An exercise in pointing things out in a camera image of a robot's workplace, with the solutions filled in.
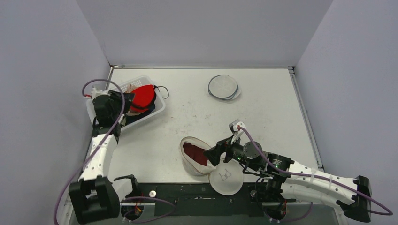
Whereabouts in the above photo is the white mesh bag beige trim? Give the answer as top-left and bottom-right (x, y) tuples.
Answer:
(180, 136), (244, 196)

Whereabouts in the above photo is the red bra black trim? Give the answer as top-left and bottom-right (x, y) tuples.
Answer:
(130, 84), (169, 111)

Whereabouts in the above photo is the beige lace bra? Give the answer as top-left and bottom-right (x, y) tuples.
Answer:
(126, 84), (138, 93)

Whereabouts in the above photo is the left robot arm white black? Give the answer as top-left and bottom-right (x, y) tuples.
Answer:
(68, 90), (140, 225)

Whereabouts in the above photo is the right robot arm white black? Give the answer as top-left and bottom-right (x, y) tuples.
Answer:
(203, 138), (371, 223)

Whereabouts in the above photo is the dark red bra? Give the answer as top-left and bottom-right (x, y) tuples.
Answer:
(183, 142), (208, 166)

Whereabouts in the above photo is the navy blue bra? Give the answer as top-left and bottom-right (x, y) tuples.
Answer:
(125, 105), (156, 118)

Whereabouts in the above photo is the white perforated plastic basket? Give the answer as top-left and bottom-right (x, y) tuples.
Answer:
(86, 75), (166, 133)

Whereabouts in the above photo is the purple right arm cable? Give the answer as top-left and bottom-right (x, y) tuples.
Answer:
(237, 126), (393, 224)

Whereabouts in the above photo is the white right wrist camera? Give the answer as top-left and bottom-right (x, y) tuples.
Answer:
(229, 120), (246, 143)

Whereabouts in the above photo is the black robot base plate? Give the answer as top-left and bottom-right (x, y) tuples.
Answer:
(121, 183), (286, 220)

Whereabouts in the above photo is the aluminium front frame rail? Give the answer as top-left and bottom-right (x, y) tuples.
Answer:
(63, 183), (345, 206)

